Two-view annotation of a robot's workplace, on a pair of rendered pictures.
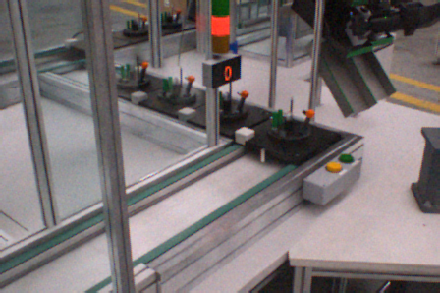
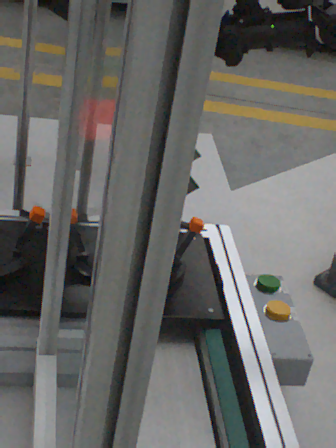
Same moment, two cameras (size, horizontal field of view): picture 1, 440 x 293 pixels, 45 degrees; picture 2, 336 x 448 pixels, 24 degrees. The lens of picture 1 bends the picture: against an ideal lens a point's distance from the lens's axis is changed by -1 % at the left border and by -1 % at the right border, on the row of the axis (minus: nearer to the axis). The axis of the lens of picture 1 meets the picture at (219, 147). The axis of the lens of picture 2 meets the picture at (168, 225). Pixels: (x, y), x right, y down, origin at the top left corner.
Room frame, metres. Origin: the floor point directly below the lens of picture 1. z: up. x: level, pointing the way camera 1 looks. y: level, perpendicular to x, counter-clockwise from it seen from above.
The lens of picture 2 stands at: (0.88, 0.62, 1.74)
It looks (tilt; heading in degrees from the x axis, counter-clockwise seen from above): 32 degrees down; 307
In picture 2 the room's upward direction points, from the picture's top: 11 degrees clockwise
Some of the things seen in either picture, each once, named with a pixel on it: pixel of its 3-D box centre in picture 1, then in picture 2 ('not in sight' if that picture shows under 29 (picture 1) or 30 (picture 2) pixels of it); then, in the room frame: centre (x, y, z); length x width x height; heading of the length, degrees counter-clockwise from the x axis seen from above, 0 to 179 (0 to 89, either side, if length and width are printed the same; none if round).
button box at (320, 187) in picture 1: (332, 178); (273, 326); (1.33, -0.32, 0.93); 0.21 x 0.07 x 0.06; 139
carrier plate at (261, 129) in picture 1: (288, 138); (141, 273); (1.53, -0.22, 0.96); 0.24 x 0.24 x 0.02; 49
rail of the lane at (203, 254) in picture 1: (275, 202); (258, 421); (1.23, -0.15, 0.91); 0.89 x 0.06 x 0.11; 139
